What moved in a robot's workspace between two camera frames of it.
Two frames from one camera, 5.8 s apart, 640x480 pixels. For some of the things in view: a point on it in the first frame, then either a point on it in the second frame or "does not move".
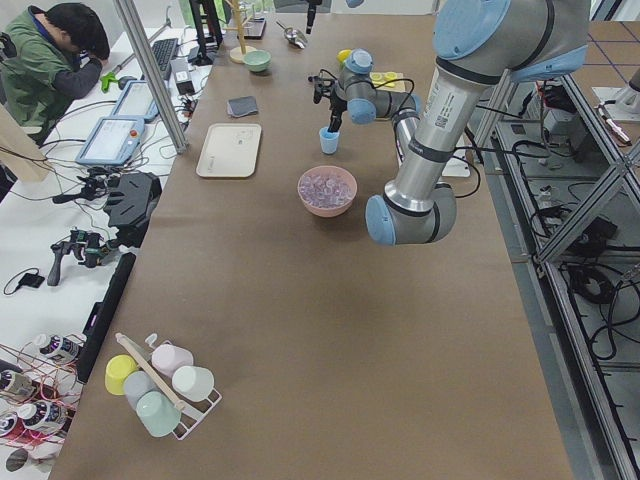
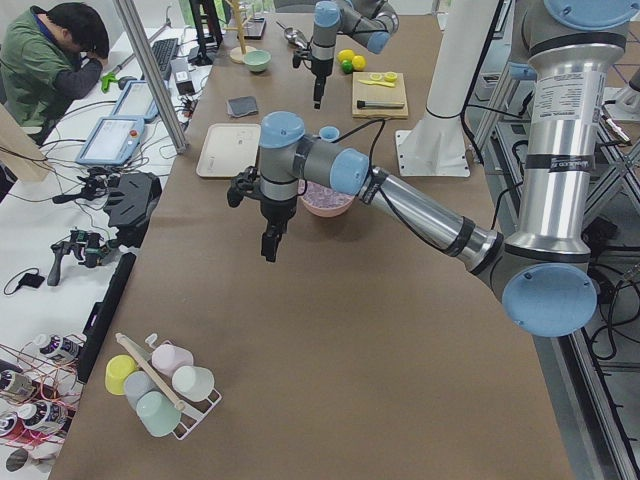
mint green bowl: x=257 y=60 does not move
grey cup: x=137 y=383 does not move
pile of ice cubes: x=326 y=190 does not move
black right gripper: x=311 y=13 → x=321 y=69
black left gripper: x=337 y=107 → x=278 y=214
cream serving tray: x=230 y=150 does not move
